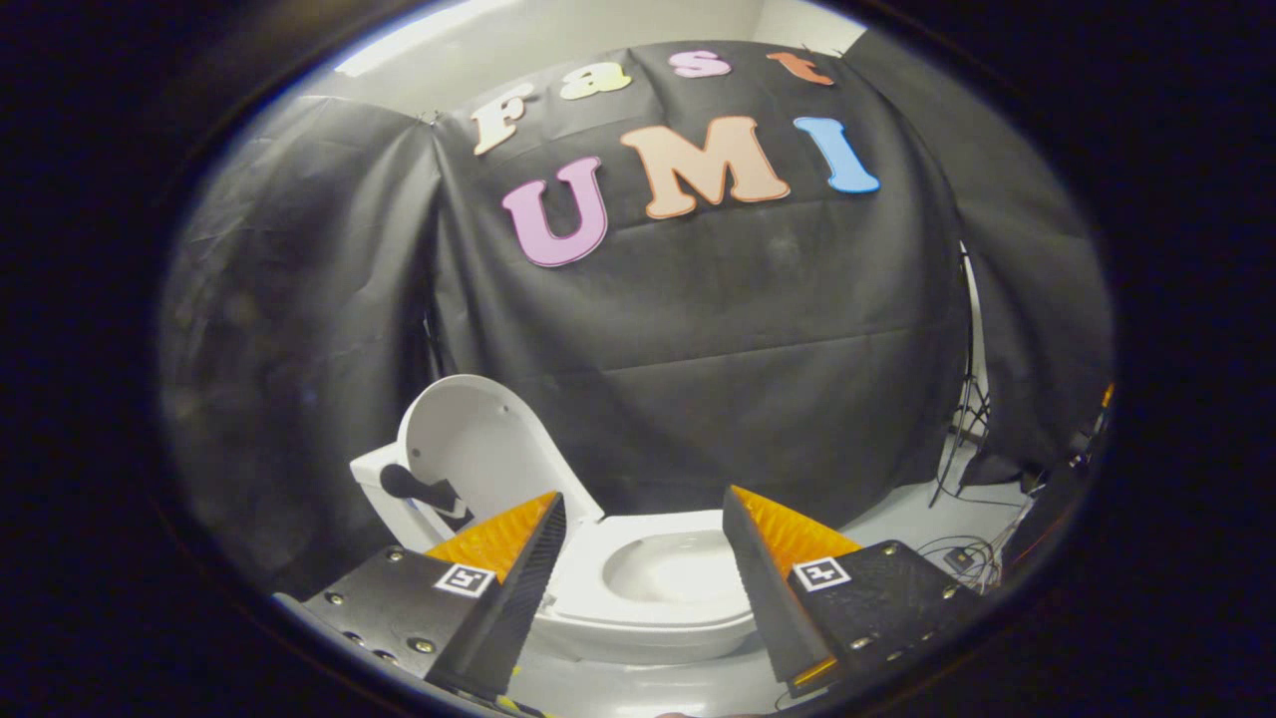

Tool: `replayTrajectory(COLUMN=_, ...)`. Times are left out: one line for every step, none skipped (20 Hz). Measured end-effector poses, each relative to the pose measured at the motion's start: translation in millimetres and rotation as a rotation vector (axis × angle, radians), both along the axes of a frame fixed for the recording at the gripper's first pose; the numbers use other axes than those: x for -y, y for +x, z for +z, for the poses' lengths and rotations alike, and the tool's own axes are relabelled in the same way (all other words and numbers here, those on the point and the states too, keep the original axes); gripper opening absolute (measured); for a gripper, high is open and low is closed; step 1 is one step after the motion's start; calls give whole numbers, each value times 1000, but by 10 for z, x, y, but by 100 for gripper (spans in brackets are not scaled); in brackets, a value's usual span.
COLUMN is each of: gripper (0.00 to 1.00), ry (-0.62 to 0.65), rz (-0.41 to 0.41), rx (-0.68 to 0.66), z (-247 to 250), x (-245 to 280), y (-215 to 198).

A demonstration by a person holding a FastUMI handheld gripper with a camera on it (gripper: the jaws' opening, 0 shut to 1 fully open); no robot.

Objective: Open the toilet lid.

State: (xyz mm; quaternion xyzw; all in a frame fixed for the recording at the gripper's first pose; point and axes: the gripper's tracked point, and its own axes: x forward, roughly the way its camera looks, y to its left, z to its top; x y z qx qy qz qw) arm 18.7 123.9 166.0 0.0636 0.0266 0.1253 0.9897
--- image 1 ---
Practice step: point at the white ceramic toilet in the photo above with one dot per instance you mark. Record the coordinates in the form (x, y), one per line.
(648, 623)

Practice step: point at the black backdrop cloth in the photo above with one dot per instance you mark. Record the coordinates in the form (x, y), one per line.
(698, 349)

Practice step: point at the dark side table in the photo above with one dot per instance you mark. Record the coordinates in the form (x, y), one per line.
(1047, 519)

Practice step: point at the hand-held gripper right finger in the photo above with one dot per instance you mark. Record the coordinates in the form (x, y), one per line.
(768, 598)

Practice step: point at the orange black gripper device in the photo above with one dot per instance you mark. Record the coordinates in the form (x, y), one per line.
(1107, 396)

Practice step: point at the white toilet lid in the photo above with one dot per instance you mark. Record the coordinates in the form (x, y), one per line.
(478, 439)

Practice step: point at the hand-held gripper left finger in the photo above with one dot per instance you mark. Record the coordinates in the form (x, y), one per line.
(518, 598)

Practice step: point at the black light stand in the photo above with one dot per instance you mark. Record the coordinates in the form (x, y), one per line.
(969, 399)

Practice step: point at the small black power adapter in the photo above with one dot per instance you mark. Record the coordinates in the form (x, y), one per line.
(958, 559)

